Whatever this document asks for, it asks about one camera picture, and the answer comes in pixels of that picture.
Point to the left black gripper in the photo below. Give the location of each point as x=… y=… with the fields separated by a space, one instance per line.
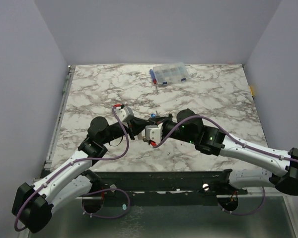
x=135 y=126

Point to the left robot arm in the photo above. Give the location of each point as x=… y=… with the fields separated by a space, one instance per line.
x=34 y=204

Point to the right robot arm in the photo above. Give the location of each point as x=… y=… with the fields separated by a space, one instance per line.
x=277 y=168

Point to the clear plastic organizer box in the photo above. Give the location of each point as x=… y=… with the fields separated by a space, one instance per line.
x=170 y=73

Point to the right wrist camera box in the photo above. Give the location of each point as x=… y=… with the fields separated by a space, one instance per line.
x=153 y=133

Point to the blue handled screwdriver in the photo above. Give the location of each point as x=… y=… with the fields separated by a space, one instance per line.
x=153 y=79

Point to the black mounting rail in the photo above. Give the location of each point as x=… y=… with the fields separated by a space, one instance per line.
x=158 y=188

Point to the metal side rail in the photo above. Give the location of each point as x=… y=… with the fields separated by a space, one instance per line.
x=56 y=131

